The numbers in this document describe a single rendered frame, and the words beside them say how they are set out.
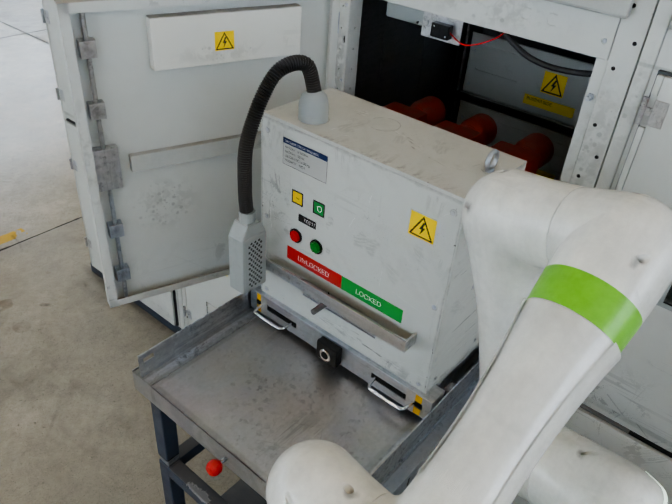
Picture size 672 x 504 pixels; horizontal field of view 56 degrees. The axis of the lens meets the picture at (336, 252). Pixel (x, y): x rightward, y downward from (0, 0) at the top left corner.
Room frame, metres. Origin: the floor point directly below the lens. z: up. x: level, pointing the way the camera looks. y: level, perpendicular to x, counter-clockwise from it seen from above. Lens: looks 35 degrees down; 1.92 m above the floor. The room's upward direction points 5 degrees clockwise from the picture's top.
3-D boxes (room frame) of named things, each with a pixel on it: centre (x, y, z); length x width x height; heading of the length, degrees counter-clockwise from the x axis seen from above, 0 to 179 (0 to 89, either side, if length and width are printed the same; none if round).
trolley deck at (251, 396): (1.08, -0.02, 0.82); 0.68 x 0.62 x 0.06; 143
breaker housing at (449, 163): (1.28, -0.17, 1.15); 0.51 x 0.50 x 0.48; 142
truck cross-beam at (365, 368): (1.08, -0.02, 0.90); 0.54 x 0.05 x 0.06; 52
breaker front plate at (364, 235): (1.07, -0.01, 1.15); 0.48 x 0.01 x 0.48; 52
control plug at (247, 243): (1.15, 0.19, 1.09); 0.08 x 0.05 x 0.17; 142
